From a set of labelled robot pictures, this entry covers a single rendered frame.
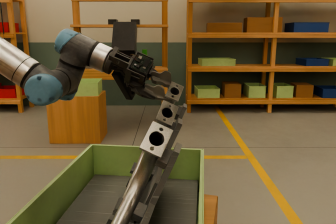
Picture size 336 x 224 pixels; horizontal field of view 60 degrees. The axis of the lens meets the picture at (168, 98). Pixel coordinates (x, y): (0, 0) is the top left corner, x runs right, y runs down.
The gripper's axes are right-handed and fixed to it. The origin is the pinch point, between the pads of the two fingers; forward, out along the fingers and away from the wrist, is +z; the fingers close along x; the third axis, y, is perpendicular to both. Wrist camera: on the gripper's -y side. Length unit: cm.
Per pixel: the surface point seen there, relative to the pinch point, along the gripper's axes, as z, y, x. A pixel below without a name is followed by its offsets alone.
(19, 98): -239, -432, 144
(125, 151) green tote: -6.5, -31.0, -10.4
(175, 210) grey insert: 15.1, -16.9, -25.6
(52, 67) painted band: -228, -434, 230
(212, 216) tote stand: 27.7, -22.0, -21.6
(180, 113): 4.9, -4.3, -2.4
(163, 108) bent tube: -0.6, 11.9, -12.7
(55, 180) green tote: -19.3, -14.9, -32.0
